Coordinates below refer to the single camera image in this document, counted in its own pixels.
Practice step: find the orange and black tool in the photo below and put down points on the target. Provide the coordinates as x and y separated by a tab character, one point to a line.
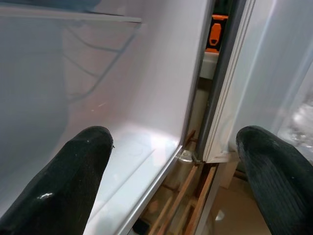
215	31

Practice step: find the wooden slat rack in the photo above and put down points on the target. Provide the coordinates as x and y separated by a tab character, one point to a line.
182	186

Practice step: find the white plastic container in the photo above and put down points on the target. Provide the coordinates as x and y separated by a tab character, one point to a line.
207	64

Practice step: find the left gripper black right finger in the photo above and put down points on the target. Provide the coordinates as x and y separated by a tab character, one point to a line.
278	183

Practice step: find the white fridge door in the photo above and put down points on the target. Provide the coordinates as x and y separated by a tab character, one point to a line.
256	73

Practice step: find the metal fridge door hinge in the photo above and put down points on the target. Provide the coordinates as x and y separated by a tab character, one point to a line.
185	156

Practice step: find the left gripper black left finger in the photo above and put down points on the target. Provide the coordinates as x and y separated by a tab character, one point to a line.
56	186

